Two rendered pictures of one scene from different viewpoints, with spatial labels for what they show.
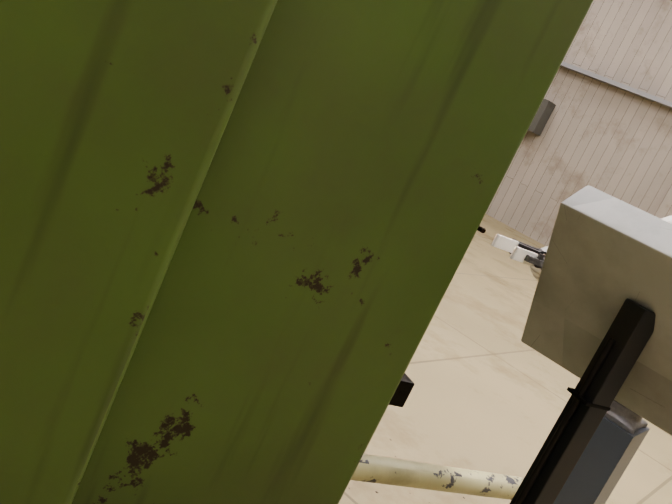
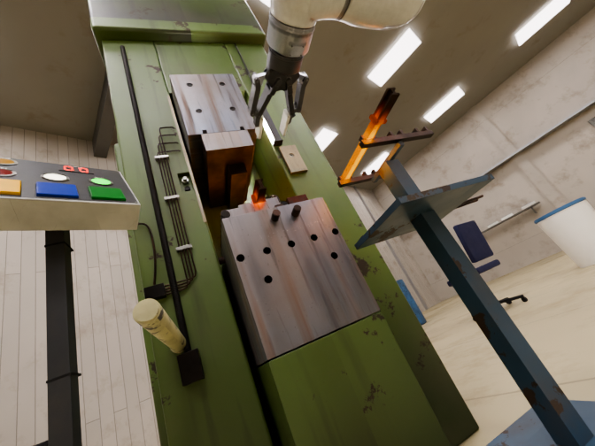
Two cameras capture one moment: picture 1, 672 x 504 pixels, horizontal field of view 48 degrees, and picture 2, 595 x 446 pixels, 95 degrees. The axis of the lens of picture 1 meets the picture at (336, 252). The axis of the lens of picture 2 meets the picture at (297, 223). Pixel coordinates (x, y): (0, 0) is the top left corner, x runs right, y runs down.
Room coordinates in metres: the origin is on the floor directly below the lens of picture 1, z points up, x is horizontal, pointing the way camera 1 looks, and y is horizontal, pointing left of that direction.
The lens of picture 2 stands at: (1.73, -0.93, 0.46)
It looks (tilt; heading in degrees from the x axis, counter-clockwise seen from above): 23 degrees up; 97
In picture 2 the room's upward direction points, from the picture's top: 24 degrees counter-clockwise
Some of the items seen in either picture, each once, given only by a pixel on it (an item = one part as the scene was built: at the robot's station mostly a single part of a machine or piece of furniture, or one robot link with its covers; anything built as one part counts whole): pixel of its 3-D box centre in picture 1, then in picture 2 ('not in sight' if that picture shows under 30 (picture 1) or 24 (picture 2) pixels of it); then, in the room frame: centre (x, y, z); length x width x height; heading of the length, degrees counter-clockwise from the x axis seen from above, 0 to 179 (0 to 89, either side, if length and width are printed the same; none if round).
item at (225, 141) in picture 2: not in sight; (227, 172); (1.40, 0.10, 1.32); 0.42 x 0.20 x 0.10; 121
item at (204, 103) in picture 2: not in sight; (221, 135); (1.44, 0.13, 1.56); 0.42 x 0.39 x 0.40; 121
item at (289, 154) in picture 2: not in sight; (292, 159); (1.71, 0.20, 1.27); 0.09 x 0.02 x 0.17; 31
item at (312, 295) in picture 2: not in sight; (282, 289); (1.44, 0.14, 0.69); 0.56 x 0.38 x 0.45; 121
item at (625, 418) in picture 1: (611, 402); not in sight; (2.26, -0.96, 0.63); 0.22 x 0.18 x 0.06; 56
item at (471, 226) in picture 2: not in sight; (472, 268); (2.95, 2.65, 0.50); 0.58 x 0.56 x 1.00; 148
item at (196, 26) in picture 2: not in sight; (183, 52); (1.35, 0.27, 2.60); 0.99 x 0.60 x 0.60; 31
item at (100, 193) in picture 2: not in sight; (106, 195); (1.23, -0.42, 1.01); 0.07 x 0.05 x 0.07; 56
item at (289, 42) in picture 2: not in sight; (289, 33); (1.83, -0.56, 1.00); 0.09 x 0.06 x 0.09; 32
